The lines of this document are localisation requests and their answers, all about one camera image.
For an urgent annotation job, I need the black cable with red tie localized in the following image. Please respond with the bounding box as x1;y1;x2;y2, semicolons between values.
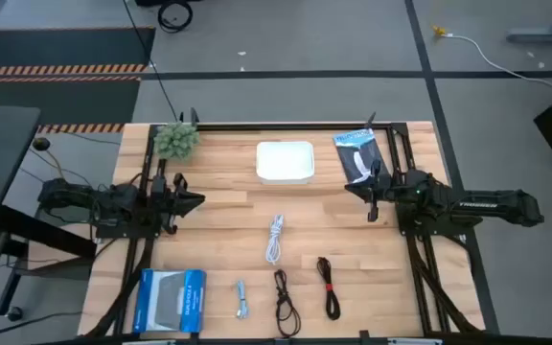
316;256;342;322

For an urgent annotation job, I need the green artificial succulent plant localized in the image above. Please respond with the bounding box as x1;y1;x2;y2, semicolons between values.
153;122;200;161

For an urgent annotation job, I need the light blue short USB cable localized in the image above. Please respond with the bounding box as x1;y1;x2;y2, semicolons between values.
235;280;251;321

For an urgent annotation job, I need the blue DualShock controller box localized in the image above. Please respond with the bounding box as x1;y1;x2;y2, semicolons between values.
131;267;208;334

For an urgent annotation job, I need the black hazard-striped floor mat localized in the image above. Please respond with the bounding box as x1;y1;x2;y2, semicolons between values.
0;26;156;135

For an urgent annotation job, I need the white USB cable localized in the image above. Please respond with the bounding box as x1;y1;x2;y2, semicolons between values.
264;214;286;265

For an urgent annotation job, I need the grey table leg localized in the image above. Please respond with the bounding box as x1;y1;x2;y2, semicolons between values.
505;0;552;47

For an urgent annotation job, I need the white floor cable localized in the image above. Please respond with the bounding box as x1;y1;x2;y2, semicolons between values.
441;32;552;100

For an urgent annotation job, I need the long black floor cable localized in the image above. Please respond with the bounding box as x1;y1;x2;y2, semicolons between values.
122;0;182;122

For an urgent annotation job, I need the black aluminium table frame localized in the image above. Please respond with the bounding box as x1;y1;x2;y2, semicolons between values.
83;122;500;345

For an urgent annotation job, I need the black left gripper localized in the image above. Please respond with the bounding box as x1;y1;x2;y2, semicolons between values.
163;172;206;236

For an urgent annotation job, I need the black coiled floor cable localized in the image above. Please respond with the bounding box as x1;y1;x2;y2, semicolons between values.
157;0;195;34

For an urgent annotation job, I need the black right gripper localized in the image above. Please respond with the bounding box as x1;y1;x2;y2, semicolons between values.
345;160;397;222

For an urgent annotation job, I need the Yellowstone booklet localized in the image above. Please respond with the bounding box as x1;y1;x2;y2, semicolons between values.
332;127;392;186

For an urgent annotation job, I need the black USB cable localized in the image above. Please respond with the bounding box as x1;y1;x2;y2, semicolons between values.
273;268;303;339

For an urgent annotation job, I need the white plastic bin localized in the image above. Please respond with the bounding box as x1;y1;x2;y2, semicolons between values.
255;140;316;186

